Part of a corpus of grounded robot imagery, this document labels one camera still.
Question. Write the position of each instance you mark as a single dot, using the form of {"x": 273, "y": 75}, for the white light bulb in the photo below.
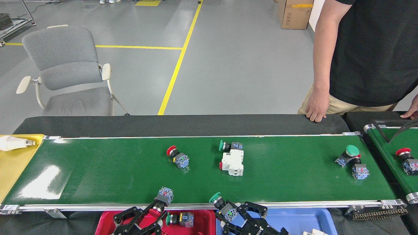
{"x": 11, "y": 143}

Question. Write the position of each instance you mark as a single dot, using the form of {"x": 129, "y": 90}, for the green conveyor belt, long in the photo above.
{"x": 130, "y": 176}

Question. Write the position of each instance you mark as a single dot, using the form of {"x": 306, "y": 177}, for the person's right forearm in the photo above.
{"x": 321, "y": 65}

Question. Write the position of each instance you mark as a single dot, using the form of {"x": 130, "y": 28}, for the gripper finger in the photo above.
{"x": 119, "y": 217}
{"x": 147, "y": 219}

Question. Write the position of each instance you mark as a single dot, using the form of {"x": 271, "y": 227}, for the distant person's feet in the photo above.
{"x": 110, "y": 1}

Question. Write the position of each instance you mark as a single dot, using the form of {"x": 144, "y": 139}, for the black conveyor guide frame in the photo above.
{"x": 392, "y": 121}

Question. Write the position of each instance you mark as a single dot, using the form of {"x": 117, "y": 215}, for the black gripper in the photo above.
{"x": 264, "y": 230}

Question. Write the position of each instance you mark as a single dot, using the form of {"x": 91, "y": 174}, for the blue plastic tray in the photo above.
{"x": 300, "y": 218}

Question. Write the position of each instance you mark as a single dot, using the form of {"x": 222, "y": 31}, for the person's right hand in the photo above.
{"x": 317, "y": 104}

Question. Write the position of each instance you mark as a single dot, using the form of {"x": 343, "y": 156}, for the grey office chair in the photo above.
{"x": 62, "y": 52}

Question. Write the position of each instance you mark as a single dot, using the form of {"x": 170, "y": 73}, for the red plastic tray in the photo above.
{"x": 104, "y": 225}

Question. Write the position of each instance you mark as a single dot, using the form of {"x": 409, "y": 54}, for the yellow plastic tray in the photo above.
{"x": 13, "y": 169}

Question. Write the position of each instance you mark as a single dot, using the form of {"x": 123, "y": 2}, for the metal frame rack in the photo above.
{"x": 19, "y": 23}

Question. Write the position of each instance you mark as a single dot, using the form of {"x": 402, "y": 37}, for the white circuit breaker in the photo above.
{"x": 232, "y": 162}
{"x": 315, "y": 232}

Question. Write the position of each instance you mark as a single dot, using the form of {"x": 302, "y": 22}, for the green mushroom push button switch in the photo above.
{"x": 352, "y": 150}
{"x": 229, "y": 213}
{"x": 186, "y": 219}
{"x": 235, "y": 146}

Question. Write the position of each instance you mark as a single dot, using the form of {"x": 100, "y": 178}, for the green conveyor belt, short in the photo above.
{"x": 388, "y": 153}

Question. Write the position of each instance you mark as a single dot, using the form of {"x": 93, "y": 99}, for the black equipment box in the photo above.
{"x": 5, "y": 21}

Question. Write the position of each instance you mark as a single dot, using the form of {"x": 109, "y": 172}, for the person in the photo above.
{"x": 375, "y": 49}

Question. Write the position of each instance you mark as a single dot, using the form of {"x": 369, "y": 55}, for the person's left hand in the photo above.
{"x": 414, "y": 109}

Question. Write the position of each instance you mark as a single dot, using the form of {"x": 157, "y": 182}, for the cardboard box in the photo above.
{"x": 295, "y": 14}

